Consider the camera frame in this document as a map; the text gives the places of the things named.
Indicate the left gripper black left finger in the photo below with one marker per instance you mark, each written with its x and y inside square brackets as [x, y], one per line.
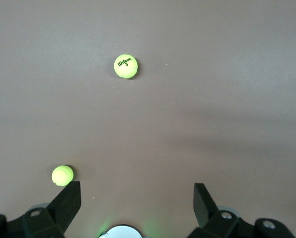
[63, 205]

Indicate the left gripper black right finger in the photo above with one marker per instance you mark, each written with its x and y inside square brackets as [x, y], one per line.
[203, 203]

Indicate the yellow tennis ball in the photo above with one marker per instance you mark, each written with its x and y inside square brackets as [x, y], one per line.
[62, 175]

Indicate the yellow tennis ball Wilson print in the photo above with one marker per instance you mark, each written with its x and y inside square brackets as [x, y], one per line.
[125, 66]

